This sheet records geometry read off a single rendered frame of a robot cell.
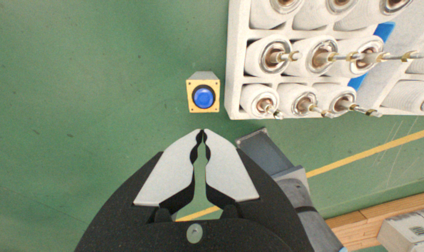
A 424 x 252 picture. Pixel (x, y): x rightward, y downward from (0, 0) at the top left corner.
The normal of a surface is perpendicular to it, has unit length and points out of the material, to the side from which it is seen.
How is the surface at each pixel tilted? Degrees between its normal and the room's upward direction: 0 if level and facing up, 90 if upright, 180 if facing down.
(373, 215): 90
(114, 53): 0
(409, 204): 90
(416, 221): 90
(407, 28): 90
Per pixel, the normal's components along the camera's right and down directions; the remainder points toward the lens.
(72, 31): 0.05, 0.47
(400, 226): -0.48, -0.77
